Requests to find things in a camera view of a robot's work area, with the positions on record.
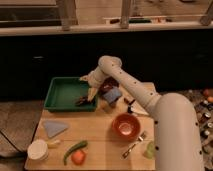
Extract orange tomato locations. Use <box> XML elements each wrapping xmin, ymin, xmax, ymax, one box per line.
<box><xmin>71</xmin><ymin>150</ymin><xmax>86</xmax><ymax>165</ymax></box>

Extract dark red bowl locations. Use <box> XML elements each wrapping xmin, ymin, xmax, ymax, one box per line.
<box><xmin>99</xmin><ymin>77</ymin><xmax>119</xmax><ymax>94</ymax></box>

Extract black handled knife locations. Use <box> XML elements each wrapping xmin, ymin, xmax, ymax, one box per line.
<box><xmin>124</xmin><ymin>98</ymin><xmax>148</xmax><ymax>116</ymax></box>

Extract blue triangular cloth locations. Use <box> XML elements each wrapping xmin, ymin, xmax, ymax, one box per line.
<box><xmin>42</xmin><ymin>120</ymin><xmax>69</xmax><ymax>138</ymax></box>

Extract wooden window frame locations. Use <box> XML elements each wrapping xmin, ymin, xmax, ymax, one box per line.
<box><xmin>0</xmin><ymin>0</ymin><xmax>213</xmax><ymax>36</ymax></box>

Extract green chili pepper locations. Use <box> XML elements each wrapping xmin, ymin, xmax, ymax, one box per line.
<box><xmin>63</xmin><ymin>140</ymin><xmax>88</xmax><ymax>165</ymax></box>

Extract blue sponge block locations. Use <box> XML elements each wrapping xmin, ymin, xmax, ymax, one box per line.
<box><xmin>103</xmin><ymin>87</ymin><xmax>122</xmax><ymax>106</ymax></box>

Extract dark purple grapes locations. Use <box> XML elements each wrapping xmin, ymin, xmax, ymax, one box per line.
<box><xmin>75</xmin><ymin>96</ymin><xmax>89</xmax><ymax>106</ymax></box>

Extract orange bowl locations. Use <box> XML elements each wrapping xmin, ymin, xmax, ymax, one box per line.
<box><xmin>111</xmin><ymin>113</ymin><xmax>141</xmax><ymax>141</ymax></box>

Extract green plastic tray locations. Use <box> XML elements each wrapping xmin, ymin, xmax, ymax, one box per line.
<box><xmin>44</xmin><ymin>77</ymin><xmax>98</xmax><ymax>112</ymax></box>

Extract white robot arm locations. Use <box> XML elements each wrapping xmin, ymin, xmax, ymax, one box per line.
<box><xmin>80</xmin><ymin>56</ymin><xmax>205</xmax><ymax>171</ymax></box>

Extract light green vegetable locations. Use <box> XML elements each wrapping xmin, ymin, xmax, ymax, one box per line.
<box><xmin>144</xmin><ymin>141</ymin><xmax>155</xmax><ymax>159</ymax></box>

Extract metal fork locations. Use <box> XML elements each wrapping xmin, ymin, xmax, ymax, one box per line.
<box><xmin>122</xmin><ymin>131</ymin><xmax>148</xmax><ymax>159</ymax></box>

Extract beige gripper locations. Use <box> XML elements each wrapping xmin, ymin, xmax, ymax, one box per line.
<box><xmin>79</xmin><ymin>71</ymin><xmax>101</xmax><ymax>101</ymax></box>

